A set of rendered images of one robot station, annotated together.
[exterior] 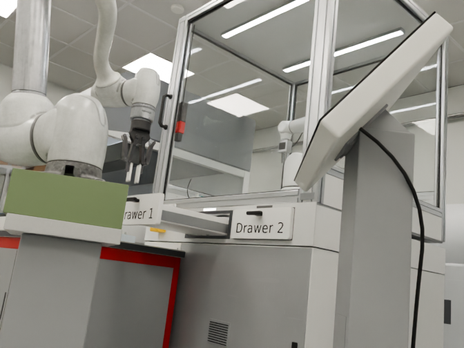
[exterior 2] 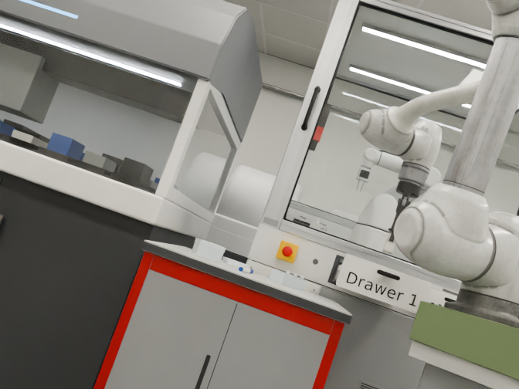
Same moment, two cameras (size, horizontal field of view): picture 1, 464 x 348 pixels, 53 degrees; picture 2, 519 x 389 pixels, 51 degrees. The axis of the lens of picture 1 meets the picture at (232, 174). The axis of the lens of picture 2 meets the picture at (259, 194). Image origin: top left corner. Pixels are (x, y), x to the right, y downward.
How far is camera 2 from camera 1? 2.04 m
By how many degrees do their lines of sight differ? 44
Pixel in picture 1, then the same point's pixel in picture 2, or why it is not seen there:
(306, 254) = not seen: hidden behind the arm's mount
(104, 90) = (399, 136)
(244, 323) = not seen: outside the picture
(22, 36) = (506, 124)
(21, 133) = (482, 255)
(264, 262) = not seen: hidden behind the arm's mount
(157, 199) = (425, 289)
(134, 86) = (429, 147)
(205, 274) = (358, 333)
